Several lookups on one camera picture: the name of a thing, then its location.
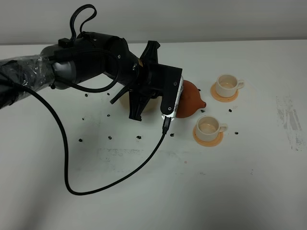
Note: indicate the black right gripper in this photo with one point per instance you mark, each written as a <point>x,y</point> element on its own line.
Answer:
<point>140,92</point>

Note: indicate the brown clay teapot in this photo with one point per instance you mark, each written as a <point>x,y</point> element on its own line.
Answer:
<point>190,100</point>

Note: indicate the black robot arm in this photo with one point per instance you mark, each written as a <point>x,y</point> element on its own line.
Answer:
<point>94,63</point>

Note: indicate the beige teapot saucer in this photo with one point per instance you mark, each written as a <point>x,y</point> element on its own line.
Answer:
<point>150,107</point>

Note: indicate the near white teacup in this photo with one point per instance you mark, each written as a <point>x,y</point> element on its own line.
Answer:
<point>208,128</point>

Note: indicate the white teacup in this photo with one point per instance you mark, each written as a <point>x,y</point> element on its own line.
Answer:
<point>227,85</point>
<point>208,128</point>

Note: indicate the far white teacup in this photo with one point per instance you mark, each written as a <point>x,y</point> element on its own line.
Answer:
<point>227,85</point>

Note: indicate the near orange coaster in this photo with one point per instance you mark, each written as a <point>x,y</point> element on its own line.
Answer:
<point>212,143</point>

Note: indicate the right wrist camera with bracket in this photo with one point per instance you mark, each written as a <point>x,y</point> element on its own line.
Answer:
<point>167,82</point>

